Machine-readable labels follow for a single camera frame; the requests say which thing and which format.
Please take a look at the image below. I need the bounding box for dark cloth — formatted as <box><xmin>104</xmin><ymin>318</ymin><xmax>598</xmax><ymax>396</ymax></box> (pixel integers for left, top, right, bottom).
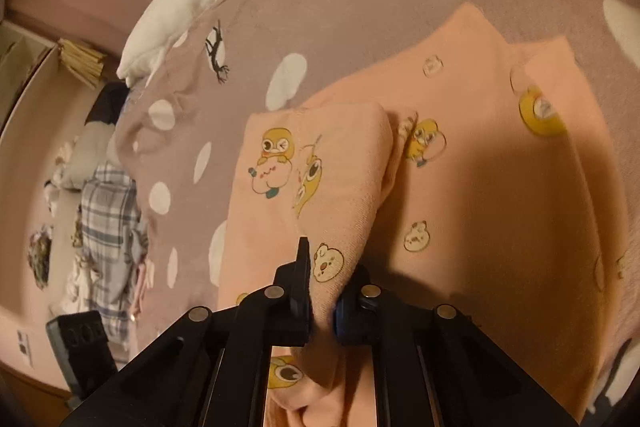
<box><xmin>85</xmin><ymin>82</ymin><xmax>132</xmax><ymax>128</ymax></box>

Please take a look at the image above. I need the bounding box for black device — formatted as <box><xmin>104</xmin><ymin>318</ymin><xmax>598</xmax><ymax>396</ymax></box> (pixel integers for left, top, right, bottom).
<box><xmin>46</xmin><ymin>311</ymin><xmax>118</xmax><ymax>408</ymax></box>

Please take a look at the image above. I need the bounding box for white goose plush toy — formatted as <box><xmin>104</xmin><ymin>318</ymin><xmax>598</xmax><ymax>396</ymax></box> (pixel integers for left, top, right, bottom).
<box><xmin>116</xmin><ymin>0</ymin><xmax>326</xmax><ymax>85</ymax></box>

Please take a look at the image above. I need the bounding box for plaid cloth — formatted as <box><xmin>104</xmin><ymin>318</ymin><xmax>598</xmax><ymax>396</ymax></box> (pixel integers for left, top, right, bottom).
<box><xmin>75</xmin><ymin>162</ymin><xmax>148</xmax><ymax>353</ymax></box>

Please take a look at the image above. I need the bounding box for orange cartoon print shirt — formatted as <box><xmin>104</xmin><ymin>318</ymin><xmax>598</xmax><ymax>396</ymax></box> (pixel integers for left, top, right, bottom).
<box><xmin>215</xmin><ymin>2</ymin><xmax>636</xmax><ymax>427</ymax></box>

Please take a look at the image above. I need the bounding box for beige pillow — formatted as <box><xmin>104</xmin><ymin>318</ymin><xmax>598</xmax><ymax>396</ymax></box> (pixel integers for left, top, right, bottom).
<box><xmin>60</xmin><ymin>122</ymin><xmax>121</xmax><ymax>192</ymax></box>

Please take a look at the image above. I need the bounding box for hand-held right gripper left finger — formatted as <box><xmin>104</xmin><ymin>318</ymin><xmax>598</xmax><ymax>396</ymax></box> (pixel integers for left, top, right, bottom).
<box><xmin>60</xmin><ymin>237</ymin><xmax>316</xmax><ymax>427</ymax></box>

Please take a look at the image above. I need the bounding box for pale pink cloth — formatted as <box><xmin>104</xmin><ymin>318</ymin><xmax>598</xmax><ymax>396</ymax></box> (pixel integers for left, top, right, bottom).
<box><xmin>127</xmin><ymin>257</ymin><xmax>153</xmax><ymax>323</ymax></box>

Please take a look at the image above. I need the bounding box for yellow tassel hanging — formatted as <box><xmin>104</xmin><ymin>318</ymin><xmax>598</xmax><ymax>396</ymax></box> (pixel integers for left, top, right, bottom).
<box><xmin>56</xmin><ymin>38</ymin><xmax>106</xmax><ymax>88</ymax></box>

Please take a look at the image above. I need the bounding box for mauve polka dot blanket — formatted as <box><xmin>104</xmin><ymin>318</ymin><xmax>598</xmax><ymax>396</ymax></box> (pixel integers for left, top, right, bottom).
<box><xmin>115</xmin><ymin>0</ymin><xmax>640</xmax><ymax>413</ymax></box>

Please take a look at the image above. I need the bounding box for white wall outlet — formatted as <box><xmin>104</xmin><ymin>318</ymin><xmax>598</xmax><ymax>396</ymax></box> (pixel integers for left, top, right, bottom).
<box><xmin>17</xmin><ymin>329</ymin><xmax>33</xmax><ymax>368</ymax></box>

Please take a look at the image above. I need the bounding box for grey cloth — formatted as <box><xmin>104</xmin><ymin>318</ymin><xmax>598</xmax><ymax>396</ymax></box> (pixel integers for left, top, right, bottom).
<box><xmin>125</xmin><ymin>227</ymin><xmax>150</xmax><ymax>268</ymax></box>

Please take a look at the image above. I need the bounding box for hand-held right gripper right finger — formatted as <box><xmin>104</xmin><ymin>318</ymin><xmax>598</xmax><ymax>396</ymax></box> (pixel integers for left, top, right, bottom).
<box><xmin>335</xmin><ymin>264</ymin><xmax>581</xmax><ymax>427</ymax></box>

